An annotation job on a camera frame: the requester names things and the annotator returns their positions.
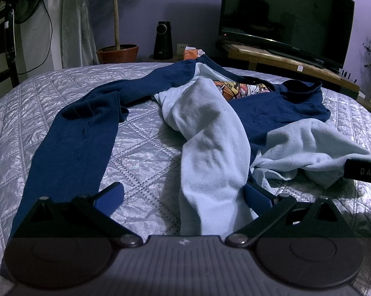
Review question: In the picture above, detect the white wall socket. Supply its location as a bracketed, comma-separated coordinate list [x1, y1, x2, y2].
[176, 43, 188, 55]

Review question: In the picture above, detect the grey curtain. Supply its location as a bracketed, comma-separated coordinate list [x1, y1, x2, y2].
[60, 0, 98, 68]

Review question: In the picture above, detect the orange tissue box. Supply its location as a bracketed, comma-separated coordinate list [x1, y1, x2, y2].
[183, 46, 205, 60]

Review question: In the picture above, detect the black standing fan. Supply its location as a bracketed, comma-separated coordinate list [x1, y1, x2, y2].
[0, 0, 52, 87]

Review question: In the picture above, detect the blue raglan graphic shirt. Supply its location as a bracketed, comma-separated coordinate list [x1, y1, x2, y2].
[12, 55, 371, 236]

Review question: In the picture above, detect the large black television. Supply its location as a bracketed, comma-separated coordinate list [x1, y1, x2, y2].
[219, 0, 355, 72]

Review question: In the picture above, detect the black speaker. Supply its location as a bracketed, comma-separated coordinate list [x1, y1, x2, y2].
[152, 21, 173, 60]

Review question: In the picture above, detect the potted tree in red pot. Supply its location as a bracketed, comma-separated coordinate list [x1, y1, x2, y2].
[96, 0, 138, 64]

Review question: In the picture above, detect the wooden TV stand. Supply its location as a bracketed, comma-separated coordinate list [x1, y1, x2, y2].
[225, 43, 359, 99]

